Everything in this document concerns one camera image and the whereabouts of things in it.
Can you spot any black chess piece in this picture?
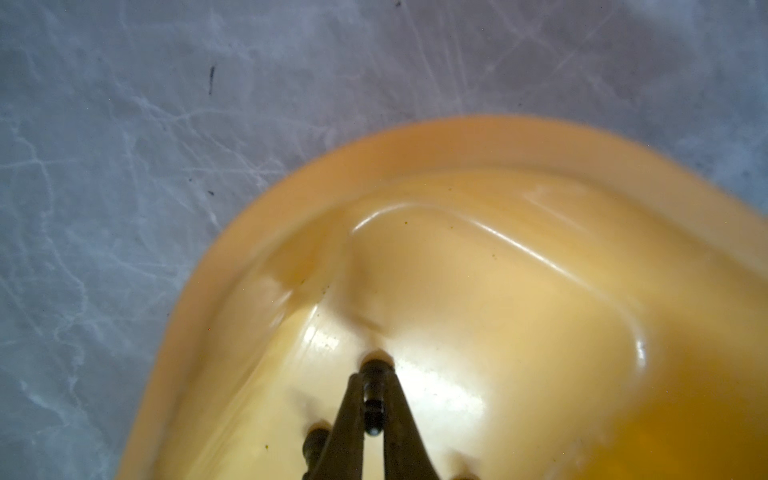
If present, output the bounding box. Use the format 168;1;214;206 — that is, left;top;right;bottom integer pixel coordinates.
359;351;395;437

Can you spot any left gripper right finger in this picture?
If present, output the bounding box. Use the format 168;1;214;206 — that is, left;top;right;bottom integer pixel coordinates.
383;371;439;480

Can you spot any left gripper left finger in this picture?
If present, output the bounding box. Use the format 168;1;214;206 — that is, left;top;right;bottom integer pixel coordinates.
306;373;365;480

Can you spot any yellow tray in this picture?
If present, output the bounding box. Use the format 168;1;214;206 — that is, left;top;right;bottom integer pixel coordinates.
117;117;767;479

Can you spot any black pawn in tray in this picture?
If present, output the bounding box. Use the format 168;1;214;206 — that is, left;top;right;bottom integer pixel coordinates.
302;421;332;479

